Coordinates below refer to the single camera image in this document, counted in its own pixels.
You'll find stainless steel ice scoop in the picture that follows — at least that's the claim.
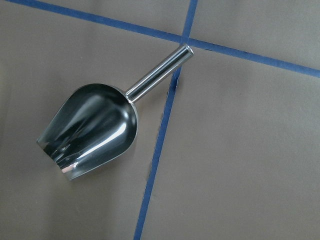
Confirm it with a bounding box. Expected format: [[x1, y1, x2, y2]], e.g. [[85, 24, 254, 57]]
[[36, 44, 194, 180]]

